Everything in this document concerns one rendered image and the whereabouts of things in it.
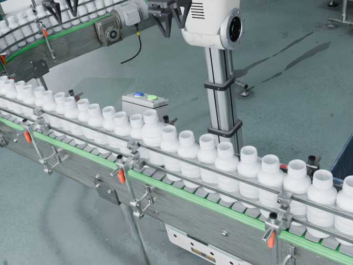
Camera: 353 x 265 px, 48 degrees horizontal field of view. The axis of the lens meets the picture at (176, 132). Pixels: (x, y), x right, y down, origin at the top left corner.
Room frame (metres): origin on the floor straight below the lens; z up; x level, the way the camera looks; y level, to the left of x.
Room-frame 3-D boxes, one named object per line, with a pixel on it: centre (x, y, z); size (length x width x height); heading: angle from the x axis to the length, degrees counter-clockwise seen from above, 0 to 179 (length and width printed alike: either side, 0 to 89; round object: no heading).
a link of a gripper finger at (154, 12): (1.00, -0.04, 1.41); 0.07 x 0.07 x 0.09; 45
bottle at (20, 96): (1.36, 0.52, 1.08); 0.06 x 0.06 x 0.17
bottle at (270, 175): (0.67, -0.19, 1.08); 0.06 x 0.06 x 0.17
